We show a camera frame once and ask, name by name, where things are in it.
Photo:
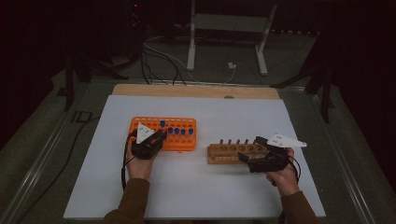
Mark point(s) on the blue capped test tube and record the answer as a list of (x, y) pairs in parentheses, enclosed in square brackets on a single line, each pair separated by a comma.
[(162, 123), (176, 131), (183, 132), (170, 130), (190, 131)]

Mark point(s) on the wooden test tube rack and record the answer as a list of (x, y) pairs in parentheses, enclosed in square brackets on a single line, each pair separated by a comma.
[(224, 154)]

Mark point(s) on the orange plastic test tube rack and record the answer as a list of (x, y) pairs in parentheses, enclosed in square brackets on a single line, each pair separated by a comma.
[(183, 144)]

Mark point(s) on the metal floor rail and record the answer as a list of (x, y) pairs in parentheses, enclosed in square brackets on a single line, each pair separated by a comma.
[(342, 161), (40, 155)]

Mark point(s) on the dark equipment rack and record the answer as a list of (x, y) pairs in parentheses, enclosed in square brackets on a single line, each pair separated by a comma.
[(134, 28)]

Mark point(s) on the person's right hand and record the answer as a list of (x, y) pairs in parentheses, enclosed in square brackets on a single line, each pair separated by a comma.
[(283, 182)]

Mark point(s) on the white table sheet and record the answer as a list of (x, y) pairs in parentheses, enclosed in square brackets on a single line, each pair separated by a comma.
[(202, 193)]

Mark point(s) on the black tripod stand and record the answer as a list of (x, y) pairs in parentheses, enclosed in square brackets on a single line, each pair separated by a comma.
[(70, 77), (325, 93)]

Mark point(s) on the person's left hand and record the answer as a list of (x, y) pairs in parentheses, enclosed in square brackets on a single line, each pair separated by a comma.
[(138, 168)]

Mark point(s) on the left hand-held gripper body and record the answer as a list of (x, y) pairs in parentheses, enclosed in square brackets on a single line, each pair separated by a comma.
[(146, 149)]

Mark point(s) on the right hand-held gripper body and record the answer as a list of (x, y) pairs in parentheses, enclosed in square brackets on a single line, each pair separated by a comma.
[(267, 161)]

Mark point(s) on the white metal stand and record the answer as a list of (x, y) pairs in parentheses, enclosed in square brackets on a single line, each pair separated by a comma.
[(230, 23)]

